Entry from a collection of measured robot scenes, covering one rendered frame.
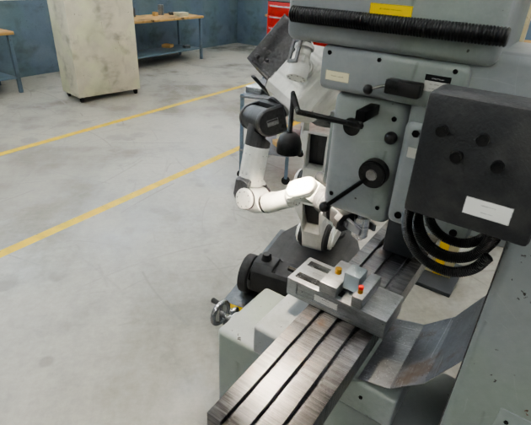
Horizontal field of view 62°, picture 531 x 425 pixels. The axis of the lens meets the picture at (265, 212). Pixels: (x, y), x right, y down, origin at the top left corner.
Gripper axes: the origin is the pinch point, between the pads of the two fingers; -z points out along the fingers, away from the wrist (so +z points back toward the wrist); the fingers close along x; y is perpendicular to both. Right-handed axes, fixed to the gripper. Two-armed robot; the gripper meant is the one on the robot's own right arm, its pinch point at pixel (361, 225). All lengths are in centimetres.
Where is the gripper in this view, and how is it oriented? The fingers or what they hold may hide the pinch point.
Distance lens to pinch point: 131.7
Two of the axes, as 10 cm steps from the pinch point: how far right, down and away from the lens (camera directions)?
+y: -0.5, 8.7, 5.0
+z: -5.0, -4.5, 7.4
